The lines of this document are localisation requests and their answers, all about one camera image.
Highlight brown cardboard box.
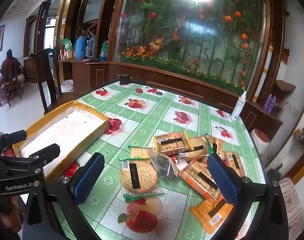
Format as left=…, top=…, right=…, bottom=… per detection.
left=276, top=80, right=297, bottom=94

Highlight artificial flower glass display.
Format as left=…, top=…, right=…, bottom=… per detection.
left=109, top=0, right=270, bottom=95

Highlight person's left hand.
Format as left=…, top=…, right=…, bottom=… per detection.
left=0, top=196, right=24, bottom=234

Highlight green bag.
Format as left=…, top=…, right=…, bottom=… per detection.
left=63, top=38, right=74, bottom=52

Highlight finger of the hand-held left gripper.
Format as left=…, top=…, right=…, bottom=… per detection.
left=0, top=129, right=27, bottom=153
left=7, top=144, right=61, bottom=167

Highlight wooden side cabinet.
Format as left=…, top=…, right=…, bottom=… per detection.
left=24, top=56, right=39, bottom=83

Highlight yellow-edged cracker packet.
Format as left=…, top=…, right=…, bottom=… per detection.
left=153, top=132, right=192, bottom=155

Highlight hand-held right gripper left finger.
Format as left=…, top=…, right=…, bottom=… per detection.
left=27, top=152, right=105, bottom=240

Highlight white spray bottle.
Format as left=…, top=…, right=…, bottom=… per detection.
left=231, top=90, right=247, bottom=121

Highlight dark snack clear packet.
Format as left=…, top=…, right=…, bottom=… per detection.
left=146, top=147, right=180, bottom=183

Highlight blue thermos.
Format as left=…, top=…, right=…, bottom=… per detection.
left=74, top=35, right=85, bottom=60

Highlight wire basket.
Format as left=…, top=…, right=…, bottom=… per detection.
left=274, top=104, right=285, bottom=118

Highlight round cracker packet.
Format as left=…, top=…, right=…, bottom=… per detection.
left=118, top=158, right=166, bottom=203
left=177, top=136, right=215, bottom=162

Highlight white bucket red lid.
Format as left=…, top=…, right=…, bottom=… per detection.
left=250, top=129, right=270, bottom=155

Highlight dark wooden chair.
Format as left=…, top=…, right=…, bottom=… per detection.
left=29, top=47, right=64, bottom=115

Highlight small orange boxes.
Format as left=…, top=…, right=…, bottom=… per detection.
left=59, top=50, right=75, bottom=60

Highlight striped cloth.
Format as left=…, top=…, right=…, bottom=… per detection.
left=278, top=177, right=304, bottom=233

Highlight plastic bottle green label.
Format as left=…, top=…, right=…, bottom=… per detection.
left=99, top=40, right=110, bottom=61

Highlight grey-blue water jug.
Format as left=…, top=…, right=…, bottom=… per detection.
left=86, top=34, right=97, bottom=58

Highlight large yellow cracker bag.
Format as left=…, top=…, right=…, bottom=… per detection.
left=11, top=100, right=109, bottom=183

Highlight square cracker packet green label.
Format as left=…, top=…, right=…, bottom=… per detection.
left=128, top=145, right=152, bottom=160

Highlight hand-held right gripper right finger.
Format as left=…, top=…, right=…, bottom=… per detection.
left=206, top=153, right=290, bottom=240

